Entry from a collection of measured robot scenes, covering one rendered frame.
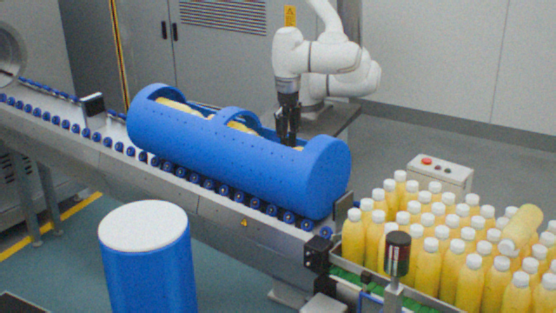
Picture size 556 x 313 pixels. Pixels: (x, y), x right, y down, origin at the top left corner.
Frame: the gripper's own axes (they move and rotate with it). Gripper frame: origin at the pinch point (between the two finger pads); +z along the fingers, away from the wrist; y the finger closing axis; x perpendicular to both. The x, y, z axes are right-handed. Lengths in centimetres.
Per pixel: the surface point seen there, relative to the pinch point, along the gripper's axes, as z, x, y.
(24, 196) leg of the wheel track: 79, -174, 14
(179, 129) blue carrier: -2.0, -36.9, 17.6
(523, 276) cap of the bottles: 5, 90, 18
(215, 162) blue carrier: 4.7, -17.7, 19.6
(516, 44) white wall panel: 35, -8, -270
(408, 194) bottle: 7.4, 45.1, -5.4
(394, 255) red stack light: -7, 66, 44
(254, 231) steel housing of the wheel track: 28.4, -1.9, 18.3
